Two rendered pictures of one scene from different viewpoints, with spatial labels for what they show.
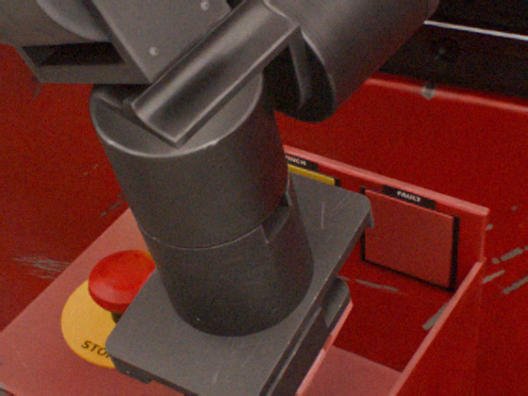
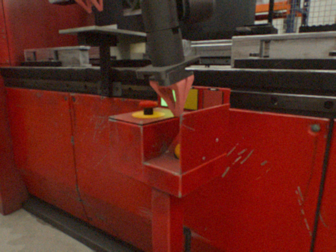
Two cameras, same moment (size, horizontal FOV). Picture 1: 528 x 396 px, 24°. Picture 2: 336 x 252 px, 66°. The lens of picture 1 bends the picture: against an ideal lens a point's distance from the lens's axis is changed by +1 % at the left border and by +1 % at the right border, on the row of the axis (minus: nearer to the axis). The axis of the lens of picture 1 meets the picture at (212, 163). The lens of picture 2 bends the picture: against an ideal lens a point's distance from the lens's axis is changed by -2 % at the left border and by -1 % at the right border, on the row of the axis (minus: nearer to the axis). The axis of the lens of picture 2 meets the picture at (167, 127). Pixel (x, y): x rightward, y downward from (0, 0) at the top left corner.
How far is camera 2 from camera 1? 34 cm
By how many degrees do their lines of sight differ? 24
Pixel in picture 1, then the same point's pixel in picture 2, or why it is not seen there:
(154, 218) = (148, 22)
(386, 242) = (207, 104)
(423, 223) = (216, 95)
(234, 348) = (163, 67)
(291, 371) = (176, 74)
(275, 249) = (175, 39)
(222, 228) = (163, 24)
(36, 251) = not seen: hidden behind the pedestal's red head
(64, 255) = not seen: hidden behind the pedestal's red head
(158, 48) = not seen: outside the picture
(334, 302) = (189, 72)
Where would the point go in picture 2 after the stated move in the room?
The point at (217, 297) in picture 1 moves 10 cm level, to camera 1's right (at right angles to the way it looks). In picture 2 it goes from (160, 50) to (224, 50)
